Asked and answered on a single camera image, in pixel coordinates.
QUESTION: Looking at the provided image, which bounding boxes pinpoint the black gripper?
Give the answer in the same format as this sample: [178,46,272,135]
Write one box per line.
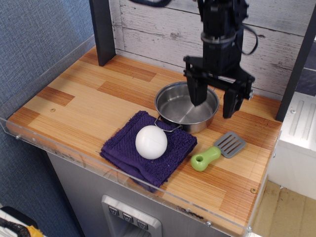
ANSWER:
[184,37,255,119]

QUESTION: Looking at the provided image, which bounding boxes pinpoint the stainless steel pot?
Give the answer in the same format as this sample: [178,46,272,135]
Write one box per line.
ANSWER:
[155,81,219,133]

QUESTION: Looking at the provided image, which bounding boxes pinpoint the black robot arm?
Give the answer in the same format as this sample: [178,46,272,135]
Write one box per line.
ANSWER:
[184,0,255,119]

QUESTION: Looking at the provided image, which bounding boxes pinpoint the white egg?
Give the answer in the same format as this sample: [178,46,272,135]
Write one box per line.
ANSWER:
[135,125,167,159]

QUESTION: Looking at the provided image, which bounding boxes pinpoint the white ribbed appliance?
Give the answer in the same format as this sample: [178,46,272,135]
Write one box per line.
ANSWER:
[280,92,316,151]

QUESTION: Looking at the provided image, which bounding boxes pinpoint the purple folded towel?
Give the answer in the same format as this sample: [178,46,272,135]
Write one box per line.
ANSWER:
[100,111,197,193]

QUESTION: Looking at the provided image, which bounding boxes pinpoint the silver dispenser panel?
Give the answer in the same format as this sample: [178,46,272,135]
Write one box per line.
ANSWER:
[101,195,162,237]

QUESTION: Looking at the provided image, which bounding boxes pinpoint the clear acrylic table guard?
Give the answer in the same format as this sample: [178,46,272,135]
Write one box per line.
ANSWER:
[0,34,283,235]

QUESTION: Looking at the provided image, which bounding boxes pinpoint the yellow object bottom corner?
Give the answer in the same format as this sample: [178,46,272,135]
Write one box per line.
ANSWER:
[26,226,45,237]

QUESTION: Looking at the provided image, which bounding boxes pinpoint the green handled grey spatula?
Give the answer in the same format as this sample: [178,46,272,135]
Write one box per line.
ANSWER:
[191,131,246,172]

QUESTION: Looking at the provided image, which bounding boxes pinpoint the dark right upright post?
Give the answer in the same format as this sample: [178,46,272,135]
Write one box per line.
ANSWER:
[275,6,316,122]

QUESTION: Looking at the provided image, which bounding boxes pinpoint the dark upright post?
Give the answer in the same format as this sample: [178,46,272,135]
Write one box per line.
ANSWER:
[89,0,116,66]
[275,6,316,122]

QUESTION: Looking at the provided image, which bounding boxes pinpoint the dark left upright post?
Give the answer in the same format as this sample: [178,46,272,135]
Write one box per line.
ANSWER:
[89,0,116,66]

